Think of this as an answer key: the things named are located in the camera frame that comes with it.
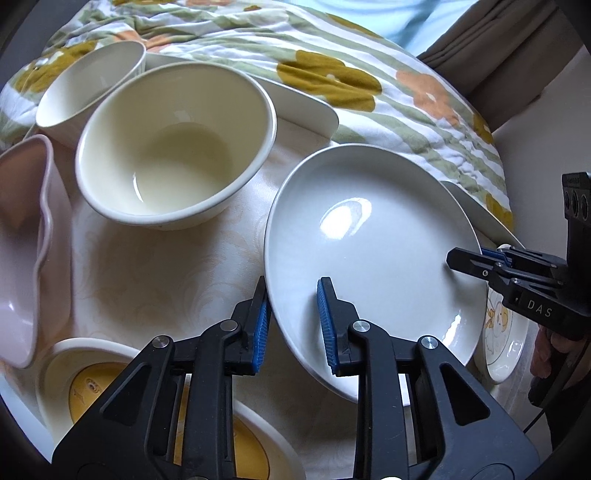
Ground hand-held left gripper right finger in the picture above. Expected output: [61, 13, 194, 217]
[316, 277, 541, 480]

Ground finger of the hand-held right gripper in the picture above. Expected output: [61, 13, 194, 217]
[446, 247, 509, 289]
[481, 246, 568, 271]

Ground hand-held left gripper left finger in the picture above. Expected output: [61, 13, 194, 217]
[52, 276, 273, 480]

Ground duck cartoon plate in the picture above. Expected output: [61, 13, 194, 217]
[475, 242, 530, 385]

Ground large white plate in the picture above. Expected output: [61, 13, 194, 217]
[264, 143, 491, 408]

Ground large cream bowl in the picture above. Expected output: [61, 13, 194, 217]
[75, 62, 278, 230]

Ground pink wavy bowl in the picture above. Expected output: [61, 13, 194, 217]
[0, 135, 74, 369]

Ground small ribbed white bowl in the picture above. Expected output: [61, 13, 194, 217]
[35, 41, 147, 148]

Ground person's right hand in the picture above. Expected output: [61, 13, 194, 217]
[534, 327, 577, 372]

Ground yellow cartoon plate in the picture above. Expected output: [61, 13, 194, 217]
[231, 401, 320, 480]
[36, 338, 190, 446]

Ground white tray with rim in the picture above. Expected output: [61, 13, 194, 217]
[0, 119, 527, 480]

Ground brown curtain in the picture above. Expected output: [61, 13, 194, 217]
[417, 0, 583, 136]

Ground floral striped blanket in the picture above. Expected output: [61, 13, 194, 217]
[0, 0, 516, 234]

